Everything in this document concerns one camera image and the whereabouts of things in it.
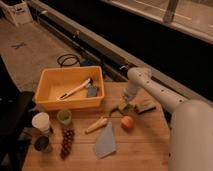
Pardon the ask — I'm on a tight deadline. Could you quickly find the black coiled cable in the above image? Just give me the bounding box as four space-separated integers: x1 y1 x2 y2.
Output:
56 53 82 68

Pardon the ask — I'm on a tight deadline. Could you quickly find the black side furniture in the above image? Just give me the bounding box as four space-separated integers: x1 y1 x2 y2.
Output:
0 56 35 171

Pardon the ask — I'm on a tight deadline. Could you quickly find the orange peach fruit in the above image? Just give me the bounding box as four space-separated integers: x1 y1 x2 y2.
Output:
121 116 134 130

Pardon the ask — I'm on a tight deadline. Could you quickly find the green plastic cup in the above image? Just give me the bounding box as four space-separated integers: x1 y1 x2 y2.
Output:
57 109 72 126

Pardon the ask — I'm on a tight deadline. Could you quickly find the small blue-grey block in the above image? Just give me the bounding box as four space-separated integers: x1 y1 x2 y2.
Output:
87 86 98 97

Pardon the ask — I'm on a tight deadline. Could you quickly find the bunch of dark grapes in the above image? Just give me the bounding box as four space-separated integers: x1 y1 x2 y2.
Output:
60 128 75 159

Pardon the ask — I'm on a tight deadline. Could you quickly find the dark round can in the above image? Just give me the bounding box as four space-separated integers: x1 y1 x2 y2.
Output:
34 136 52 153

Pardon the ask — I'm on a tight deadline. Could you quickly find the blue object on floor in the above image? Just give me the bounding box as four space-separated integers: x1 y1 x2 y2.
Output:
80 59 94 66

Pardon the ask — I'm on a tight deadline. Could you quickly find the yellow plastic tray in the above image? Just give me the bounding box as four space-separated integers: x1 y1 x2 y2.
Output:
34 66 105 111

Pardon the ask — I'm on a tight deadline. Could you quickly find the white storage crate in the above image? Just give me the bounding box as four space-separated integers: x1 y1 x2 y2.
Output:
0 0 33 27

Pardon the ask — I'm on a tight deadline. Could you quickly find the grey-blue cloth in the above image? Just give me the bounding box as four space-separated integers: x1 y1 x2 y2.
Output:
93 122 116 159

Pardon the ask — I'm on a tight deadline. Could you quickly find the white brush in tray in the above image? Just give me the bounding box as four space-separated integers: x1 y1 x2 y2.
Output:
58 78 92 100

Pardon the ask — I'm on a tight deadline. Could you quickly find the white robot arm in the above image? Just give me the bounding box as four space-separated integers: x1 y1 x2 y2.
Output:
123 67 213 171

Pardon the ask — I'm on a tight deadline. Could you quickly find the white paper cup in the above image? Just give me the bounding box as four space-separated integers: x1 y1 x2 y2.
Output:
31 112 50 133

